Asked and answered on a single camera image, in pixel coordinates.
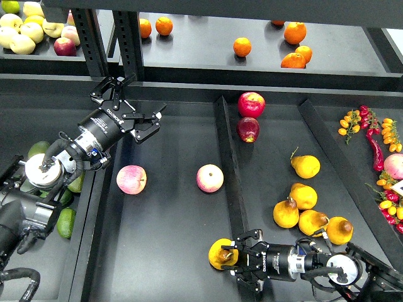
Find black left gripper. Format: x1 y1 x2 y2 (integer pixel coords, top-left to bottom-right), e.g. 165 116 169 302
78 74 167 150

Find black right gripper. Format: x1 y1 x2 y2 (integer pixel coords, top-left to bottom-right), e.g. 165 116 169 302
222 229 297 293

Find green avocado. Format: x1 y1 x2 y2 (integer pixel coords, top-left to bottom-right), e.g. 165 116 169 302
57 189 74 206
67 172 85 193
28 140 50 159
56 208 76 239

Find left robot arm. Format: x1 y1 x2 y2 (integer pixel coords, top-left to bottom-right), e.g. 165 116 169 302
1 74 166 301

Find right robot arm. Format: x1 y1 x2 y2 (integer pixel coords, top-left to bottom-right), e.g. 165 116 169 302
219 229 402 301

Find yellow pear with stem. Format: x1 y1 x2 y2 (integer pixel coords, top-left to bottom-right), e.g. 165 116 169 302
290 147 321 179

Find green avocado bottom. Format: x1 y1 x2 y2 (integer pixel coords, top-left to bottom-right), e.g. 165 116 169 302
56 208 76 239

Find black bin divider left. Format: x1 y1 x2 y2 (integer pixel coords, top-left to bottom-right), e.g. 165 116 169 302
213 95 261 302

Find pink apple left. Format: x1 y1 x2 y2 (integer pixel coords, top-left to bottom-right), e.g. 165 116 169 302
116 165 147 195

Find orange on shelf left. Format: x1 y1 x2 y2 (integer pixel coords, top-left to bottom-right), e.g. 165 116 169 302
139 18 152 39

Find black shelf upright right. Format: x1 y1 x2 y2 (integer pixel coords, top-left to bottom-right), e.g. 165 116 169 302
112 11 145 81

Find black shelf upright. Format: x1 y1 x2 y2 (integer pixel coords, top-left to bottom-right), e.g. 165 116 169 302
112 11 145 81
71 8 108 77

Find red apple on shelf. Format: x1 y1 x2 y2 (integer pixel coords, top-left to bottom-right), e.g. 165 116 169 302
54 37 77 57

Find pink apple centre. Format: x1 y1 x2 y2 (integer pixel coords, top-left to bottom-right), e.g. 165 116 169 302
196 164 224 193

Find black shelf upright left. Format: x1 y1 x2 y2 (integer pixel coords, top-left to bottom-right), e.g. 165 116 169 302
71 8 108 77

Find pink apple on shelf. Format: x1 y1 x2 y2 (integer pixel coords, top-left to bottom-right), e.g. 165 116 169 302
61 25 80 47

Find yellow apple with stem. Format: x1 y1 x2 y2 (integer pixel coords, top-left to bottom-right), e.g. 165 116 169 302
42 19 65 38

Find red apple upper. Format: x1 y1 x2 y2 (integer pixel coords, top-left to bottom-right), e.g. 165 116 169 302
237 92 266 119

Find dark red apple lower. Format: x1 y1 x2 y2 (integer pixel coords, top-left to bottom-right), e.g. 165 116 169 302
236 117 260 143

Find yellow apple middle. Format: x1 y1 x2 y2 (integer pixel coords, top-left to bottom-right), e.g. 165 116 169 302
20 22 44 44

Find orange on shelf centre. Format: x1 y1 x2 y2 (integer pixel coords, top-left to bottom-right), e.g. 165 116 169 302
233 37 252 57

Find yellow apple front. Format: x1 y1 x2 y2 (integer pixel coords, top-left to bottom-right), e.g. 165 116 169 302
9 34 36 55

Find yellow lemon on shelf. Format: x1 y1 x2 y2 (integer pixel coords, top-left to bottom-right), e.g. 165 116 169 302
24 15 45 26

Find yellow apple top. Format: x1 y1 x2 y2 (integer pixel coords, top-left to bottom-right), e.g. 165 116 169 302
23 1 45 18

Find yellow apple far left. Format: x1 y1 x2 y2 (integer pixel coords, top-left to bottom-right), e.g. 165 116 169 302
0 26 18 49

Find mixed cherry tomatoes lower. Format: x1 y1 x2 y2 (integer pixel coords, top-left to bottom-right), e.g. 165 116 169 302
366 170 402 234

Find yellow apple upper left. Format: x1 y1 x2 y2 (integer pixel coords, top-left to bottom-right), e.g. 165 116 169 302
0 13 23 30

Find green lime on shelf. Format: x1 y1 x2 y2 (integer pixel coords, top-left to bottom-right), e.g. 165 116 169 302
1 0 20 14

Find red chili pepper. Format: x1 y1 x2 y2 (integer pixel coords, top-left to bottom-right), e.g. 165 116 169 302
366 128 384 172

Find white price label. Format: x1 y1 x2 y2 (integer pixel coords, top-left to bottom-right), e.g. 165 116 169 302
391 180 403 196

